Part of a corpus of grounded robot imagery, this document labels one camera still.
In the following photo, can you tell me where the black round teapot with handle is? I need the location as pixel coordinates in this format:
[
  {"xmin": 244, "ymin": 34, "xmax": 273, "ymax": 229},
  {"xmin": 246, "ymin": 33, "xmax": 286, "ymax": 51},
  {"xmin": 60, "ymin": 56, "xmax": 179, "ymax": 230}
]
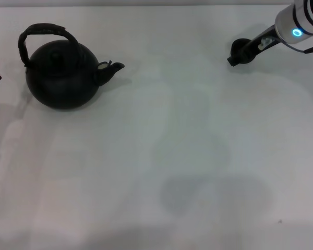
[{"xmin": 17, "ymin": 22, "xmax": 125, "ymax": 111}]

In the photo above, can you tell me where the silver right gripper cable connector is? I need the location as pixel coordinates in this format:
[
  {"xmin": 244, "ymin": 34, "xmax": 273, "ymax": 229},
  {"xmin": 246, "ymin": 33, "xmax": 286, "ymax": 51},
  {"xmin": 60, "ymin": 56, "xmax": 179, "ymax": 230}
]
[{"xmin": 258, "ymin": 36, "xmax": 274, "ymax": 51}]

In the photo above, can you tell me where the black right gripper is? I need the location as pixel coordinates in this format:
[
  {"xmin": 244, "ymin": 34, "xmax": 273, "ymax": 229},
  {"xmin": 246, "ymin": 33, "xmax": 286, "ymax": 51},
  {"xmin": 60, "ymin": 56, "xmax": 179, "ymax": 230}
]
[{"xmin": 227, "ymin": 24, "xmax": 280, "ymax": 68}]

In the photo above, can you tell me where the small black teacup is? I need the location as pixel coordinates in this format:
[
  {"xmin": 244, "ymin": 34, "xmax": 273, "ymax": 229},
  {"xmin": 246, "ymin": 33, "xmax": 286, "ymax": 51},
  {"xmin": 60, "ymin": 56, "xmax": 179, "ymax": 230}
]
[{"xmin": 230, "ymin": 38, "xmax": 252, "ymax": 65}]

